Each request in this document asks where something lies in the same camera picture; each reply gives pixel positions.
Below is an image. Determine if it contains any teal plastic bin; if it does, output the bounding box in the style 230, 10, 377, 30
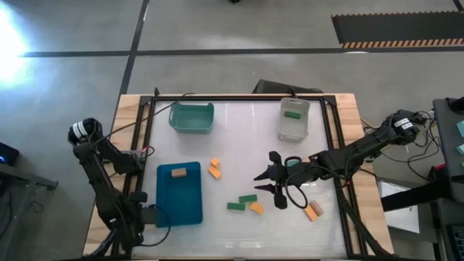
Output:
168, 101, 215, 135

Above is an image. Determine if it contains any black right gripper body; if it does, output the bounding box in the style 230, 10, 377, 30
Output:
266, 151, 322, 210

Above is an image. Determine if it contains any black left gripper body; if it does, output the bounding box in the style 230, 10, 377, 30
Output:
128, 191, 159, 228

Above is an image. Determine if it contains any white paper sheet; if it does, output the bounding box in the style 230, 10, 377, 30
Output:
376, 180, 421, 234

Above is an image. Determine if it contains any gray side table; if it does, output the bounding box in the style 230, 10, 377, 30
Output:
433, 96, 464, 204

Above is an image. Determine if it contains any blue plastic bin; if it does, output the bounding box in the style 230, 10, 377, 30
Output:
155, 161, 204, 228

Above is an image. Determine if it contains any black device with blue light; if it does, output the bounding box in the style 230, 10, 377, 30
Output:
0, 141, 20, 167

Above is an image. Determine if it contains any black hazard-striped floor mat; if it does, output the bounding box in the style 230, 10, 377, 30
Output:
331, 11, 464, 50

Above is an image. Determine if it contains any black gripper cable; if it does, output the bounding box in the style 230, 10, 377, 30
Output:
139, 204, 172, 248
283, 155, 310, 210

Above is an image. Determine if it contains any white plastic bin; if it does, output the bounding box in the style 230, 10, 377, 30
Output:
278, 96, 311, 143

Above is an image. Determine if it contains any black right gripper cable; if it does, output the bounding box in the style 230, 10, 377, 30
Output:
283, 155, 310, 210

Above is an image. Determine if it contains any gray metal table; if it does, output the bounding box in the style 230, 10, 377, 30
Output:
0, 162, 59, 261

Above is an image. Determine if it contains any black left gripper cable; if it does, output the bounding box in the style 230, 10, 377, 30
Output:
139, 204, 172, 248

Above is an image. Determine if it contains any long black cable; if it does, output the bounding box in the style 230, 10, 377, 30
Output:
92, 92, 196, 146

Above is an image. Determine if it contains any black beam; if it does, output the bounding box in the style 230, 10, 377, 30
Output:
380, 181, 452, 212

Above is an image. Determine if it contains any black box behind table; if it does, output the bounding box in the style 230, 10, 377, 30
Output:
252, 79, 324, 95

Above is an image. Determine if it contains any black aluminium table frame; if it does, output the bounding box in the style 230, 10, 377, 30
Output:
108, 94, 389, 260

